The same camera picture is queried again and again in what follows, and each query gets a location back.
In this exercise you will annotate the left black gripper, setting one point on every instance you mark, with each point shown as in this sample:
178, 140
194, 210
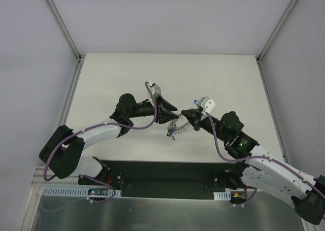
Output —
159, 110

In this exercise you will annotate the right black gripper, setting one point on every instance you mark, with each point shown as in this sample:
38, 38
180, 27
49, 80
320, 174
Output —
198, 119

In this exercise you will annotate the metal key organizer ring disc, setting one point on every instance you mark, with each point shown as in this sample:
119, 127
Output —
179, 125

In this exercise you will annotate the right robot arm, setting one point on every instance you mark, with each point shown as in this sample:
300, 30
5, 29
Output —
303, 192

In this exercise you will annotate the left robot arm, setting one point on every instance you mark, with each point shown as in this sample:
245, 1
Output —
62, 152

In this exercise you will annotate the black key tag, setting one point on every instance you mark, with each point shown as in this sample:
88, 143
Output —
169, 133

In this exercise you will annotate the front aluminium extrusion left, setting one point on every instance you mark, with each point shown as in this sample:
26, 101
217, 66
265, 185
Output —
38, 177

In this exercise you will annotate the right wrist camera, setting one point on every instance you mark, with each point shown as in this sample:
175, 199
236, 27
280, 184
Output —
206, 105

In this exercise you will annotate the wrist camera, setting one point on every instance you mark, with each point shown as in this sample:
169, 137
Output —
154, 90
206, 105

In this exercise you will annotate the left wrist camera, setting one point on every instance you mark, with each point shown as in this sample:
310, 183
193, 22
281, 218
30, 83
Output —
154, 90

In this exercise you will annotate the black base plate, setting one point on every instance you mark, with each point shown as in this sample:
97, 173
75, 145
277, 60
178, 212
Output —
170, 180

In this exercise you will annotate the right white cable duct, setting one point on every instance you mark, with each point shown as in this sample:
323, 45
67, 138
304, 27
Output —
222, 196

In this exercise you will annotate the white cable duct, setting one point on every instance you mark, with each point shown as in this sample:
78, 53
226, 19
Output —
81, 192
222, 196

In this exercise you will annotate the left aluminium frame rail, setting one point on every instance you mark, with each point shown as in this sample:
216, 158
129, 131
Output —
66, 62

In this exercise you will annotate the aluminium frame rail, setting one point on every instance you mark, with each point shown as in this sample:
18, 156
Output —
271, 76
66, 62

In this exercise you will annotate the right aluminium frame rail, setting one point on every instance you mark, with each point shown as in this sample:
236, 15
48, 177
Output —
271, 76

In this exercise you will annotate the left white cable duct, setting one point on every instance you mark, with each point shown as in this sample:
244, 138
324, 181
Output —
81, 192

